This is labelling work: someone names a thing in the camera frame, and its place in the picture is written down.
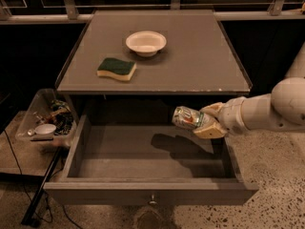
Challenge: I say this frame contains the grey cabinet counter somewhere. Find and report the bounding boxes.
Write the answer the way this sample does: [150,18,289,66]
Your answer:
[54,10,254,125]

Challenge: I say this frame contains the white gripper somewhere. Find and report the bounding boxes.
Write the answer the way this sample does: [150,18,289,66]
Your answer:
[193,97,249,139]

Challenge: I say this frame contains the black floor stand bar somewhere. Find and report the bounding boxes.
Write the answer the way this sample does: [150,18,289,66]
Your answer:
[21,147,63,225]

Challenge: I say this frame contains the small white bowl in bin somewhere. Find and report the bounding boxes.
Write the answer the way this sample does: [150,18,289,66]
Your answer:
[34,124,56,135]

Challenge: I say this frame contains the green yellow sponge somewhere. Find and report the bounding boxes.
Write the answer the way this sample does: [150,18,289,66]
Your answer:
[96,57,136,81]

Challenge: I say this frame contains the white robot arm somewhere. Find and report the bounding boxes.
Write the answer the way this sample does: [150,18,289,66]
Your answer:
[193,48,305,138]

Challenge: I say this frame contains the white bowl on counter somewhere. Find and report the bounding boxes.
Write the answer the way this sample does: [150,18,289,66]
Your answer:
[126,31,167,57]

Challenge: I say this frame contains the black cable on floor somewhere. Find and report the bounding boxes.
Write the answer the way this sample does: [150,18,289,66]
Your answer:
[3,129,85,229]

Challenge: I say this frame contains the metal drawer knob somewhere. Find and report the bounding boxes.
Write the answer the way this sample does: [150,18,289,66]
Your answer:
[148,195,157,206]

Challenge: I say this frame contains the clutter of items in bin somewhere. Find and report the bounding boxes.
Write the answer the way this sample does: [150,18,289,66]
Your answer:
[35,99,73,135]

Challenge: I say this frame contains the clear plastic storage bin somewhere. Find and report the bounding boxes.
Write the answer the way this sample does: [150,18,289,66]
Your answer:
[16,89,76,150]

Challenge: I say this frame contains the green white 7up can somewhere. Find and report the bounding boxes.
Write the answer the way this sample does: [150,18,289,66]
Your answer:
[172,106,214,130]

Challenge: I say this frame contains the open grey top drawer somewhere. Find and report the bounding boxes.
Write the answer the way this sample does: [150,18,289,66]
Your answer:
[45,115,258,206]

